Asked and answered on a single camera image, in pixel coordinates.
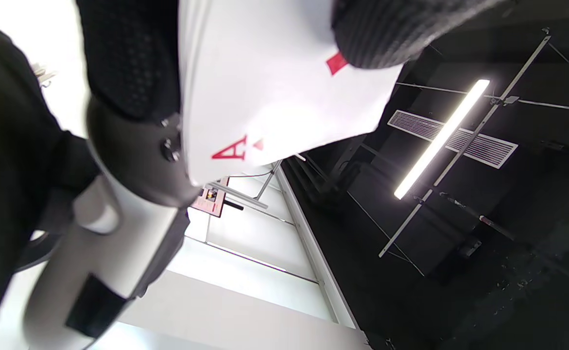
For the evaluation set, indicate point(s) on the long ceiling light strip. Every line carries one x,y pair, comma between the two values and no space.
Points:
439,141

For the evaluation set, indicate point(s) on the person's left hand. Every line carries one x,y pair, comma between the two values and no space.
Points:
129,63

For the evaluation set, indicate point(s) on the stack of red-backed playing cards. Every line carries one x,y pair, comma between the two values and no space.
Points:
265,87

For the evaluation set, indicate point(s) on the red wall poster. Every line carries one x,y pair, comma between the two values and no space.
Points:
211,199

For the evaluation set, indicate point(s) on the white ceiling air vent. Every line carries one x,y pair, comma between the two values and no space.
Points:
483,146

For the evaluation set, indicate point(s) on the person's right hand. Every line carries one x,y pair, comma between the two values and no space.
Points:
7,170

